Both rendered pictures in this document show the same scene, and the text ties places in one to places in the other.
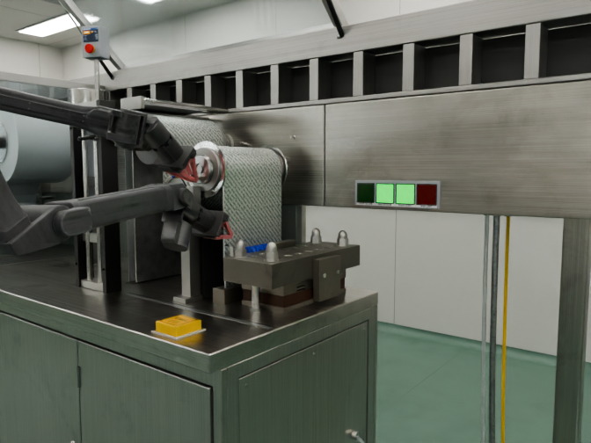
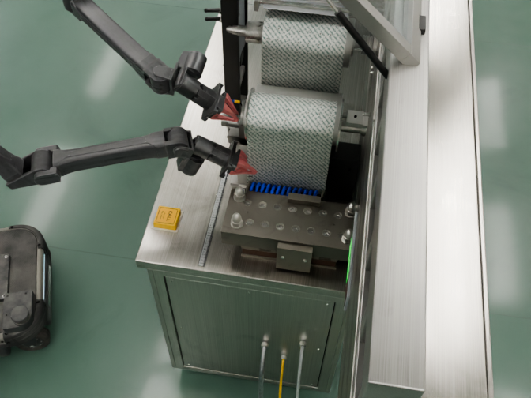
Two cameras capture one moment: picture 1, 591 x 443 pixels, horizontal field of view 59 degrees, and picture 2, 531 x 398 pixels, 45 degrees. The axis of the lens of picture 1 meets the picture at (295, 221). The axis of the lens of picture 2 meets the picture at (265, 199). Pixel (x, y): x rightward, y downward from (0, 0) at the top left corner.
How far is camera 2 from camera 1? 1.75 m
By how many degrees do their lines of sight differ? 68
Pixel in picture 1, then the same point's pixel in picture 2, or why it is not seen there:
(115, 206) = (97, 160)
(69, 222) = (39, 180)
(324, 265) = (284, 251)
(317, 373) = (254, 302)
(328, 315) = (267, 283)
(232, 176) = (258, 136)
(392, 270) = not seen: outside the picture
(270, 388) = (197, 290)
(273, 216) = (315, 171)
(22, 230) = (15, 178)
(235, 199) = (261, 152)
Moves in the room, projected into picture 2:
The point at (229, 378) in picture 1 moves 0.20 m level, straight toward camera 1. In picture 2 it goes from (154, 273) to (95, 307)
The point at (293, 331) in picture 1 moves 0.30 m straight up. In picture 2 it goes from (220, 276) to (215, 218)
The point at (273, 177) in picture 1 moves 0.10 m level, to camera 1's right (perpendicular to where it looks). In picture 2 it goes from (318, 145) to (337, 170)
